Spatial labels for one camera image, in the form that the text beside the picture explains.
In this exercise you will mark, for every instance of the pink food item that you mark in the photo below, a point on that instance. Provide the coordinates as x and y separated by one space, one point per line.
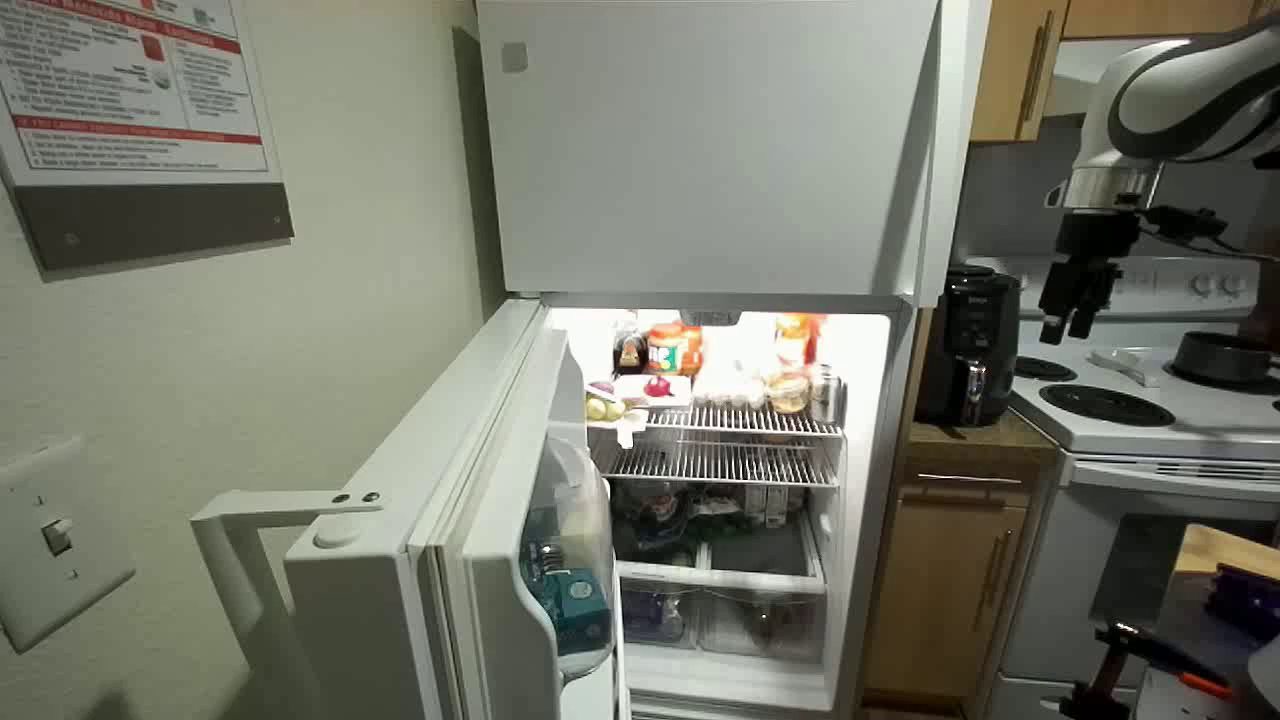
659 390

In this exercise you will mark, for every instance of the white bottom fridge door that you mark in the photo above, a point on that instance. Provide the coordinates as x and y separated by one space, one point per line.
401 482

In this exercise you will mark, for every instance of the teal green bottle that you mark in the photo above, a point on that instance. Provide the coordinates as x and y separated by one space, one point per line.
573 600

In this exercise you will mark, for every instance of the clear glass jar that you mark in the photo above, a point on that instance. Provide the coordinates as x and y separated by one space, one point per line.
827 392

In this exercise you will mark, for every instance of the blue purple clamp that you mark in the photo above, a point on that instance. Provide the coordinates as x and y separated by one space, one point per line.
1246 599

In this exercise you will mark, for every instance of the round tan food container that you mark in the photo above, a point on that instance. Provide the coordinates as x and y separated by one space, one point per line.
790 392

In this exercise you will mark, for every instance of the white egg carton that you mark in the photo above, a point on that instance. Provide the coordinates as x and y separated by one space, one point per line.
728 390

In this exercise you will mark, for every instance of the wall poster with red print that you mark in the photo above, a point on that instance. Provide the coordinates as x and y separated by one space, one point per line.
135 82

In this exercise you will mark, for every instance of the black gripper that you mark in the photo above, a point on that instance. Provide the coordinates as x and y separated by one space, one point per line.
1103 238

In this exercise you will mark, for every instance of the black air fryer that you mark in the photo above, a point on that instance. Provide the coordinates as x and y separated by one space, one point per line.
970 346

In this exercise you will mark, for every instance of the white light switch plate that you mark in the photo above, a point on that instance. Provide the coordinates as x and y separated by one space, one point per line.
55 586

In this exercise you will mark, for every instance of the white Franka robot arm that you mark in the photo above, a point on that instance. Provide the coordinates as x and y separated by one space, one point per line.
1202 92

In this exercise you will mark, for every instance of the cardboard box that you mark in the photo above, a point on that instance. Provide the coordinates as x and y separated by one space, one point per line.
1220 551

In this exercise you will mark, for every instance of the yellow orange food package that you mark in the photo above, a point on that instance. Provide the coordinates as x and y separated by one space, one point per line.
798 341

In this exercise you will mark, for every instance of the small white plastic utensil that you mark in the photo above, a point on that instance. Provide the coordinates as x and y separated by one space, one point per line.
1122 367

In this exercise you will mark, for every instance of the clear crisper drawer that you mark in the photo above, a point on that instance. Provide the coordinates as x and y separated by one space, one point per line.
720 625
763 544

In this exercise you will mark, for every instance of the wooden base cabinet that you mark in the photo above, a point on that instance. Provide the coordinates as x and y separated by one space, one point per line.
944 586

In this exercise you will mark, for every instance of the white upright fridge body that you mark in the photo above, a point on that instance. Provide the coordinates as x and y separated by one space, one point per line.
867 401

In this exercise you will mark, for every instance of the yellow green food item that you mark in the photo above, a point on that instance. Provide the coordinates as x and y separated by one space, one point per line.
605 406

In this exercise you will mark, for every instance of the dark glass jar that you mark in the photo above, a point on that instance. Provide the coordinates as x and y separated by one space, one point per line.
629 353

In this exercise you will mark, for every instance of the wooden upper cabinet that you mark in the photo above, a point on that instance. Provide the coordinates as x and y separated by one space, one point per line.
1013 64

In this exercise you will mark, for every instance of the orange juice carton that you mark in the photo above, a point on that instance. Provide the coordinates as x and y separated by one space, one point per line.
679 351

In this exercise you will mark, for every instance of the white freezer door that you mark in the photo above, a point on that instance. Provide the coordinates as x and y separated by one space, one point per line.
705 146

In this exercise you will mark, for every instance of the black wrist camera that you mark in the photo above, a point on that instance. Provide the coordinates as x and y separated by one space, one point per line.
1173 224

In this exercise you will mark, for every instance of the black frying pan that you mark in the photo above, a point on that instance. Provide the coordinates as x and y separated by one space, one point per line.
1220 361

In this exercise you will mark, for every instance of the white range hood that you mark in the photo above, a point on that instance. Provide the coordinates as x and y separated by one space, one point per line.
1072 82

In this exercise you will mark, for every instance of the white electric stove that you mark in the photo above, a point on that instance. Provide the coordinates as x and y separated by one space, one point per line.
1083 586

